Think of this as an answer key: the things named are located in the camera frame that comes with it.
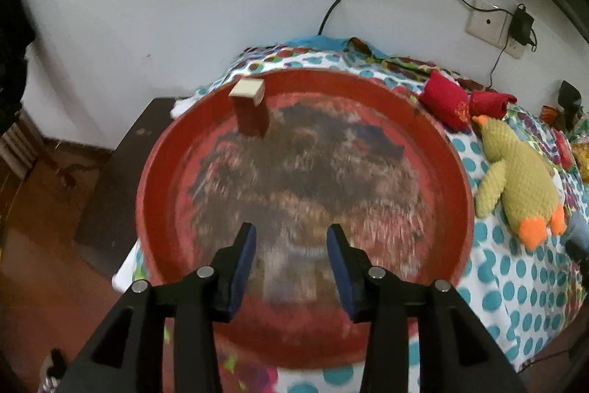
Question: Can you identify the red sock with gold print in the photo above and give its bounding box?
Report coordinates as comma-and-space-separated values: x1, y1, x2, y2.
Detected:
419, 70, 470, 133

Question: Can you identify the black power adapter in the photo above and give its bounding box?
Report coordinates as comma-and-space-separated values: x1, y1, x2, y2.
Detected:
508, 4, 538, 52

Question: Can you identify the white wall socket plate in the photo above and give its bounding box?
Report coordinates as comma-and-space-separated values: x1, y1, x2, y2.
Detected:
465, 0, 526, 59

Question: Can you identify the round red tray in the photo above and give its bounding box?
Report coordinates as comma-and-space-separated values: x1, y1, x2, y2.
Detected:
136, 68, 473, 369

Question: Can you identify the dark wooden side table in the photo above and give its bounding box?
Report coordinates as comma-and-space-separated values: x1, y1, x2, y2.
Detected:
74, 98, 175, 278

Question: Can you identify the dark red small box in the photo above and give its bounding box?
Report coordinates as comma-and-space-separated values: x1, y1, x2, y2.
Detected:
229, 78, 269, 138

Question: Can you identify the plain red sock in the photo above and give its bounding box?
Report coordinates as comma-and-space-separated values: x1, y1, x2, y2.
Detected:
469, 91, 517, 120

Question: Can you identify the colourful polka dot bedsheet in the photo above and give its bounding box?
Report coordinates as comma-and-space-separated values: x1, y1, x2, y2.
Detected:
171, 36, 588, 392

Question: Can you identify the yellow plush duck toy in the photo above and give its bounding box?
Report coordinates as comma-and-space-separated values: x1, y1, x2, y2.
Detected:
472, 115, 566, 250

